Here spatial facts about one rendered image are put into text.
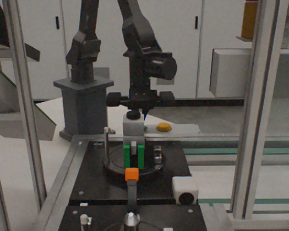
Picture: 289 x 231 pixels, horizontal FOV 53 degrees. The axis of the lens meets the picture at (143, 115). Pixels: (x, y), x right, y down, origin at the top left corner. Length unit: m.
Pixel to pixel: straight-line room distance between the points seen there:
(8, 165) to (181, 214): 0.58
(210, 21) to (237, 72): 3.19
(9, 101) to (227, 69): 0.39
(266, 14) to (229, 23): 3.28
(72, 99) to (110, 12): 2.66
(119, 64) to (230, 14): 1.42
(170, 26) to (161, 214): 3.16
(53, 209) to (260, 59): 0.43
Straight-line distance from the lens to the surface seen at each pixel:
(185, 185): 0.57
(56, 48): 3.70
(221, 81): 0.46
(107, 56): 3.62
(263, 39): 0.44
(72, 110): 0.97
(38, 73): 3.83
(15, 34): 0.56
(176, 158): 0.69
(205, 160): 0.78
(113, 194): 0.58
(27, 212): 0.75
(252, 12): 0.46
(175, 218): 0.53
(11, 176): 0.90
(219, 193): 0.69
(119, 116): 1.21
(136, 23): 0.76
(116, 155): 0.66
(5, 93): 0.58
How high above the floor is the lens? 1.32
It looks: 22 degrees down
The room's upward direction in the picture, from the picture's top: straight up
